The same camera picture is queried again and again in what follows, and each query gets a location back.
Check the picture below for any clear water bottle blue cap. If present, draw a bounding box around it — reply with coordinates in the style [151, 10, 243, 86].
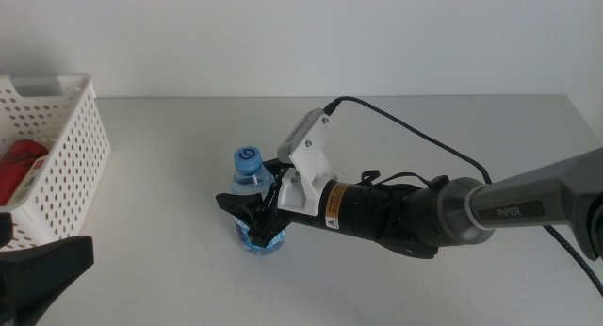
[229, 145, 287, 258]

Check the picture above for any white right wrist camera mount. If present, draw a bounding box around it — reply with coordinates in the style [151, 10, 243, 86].
[276, 106, 341, 218]

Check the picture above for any thin black right gripper wire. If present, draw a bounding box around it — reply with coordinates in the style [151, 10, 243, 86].
[359, 169, 451, 196]

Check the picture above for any red cola can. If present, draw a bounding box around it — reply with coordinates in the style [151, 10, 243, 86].
[0, 138, 51, 207]

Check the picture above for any white perforated plastic basket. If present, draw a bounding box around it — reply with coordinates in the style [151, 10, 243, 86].
[0, 73, 113, 252]

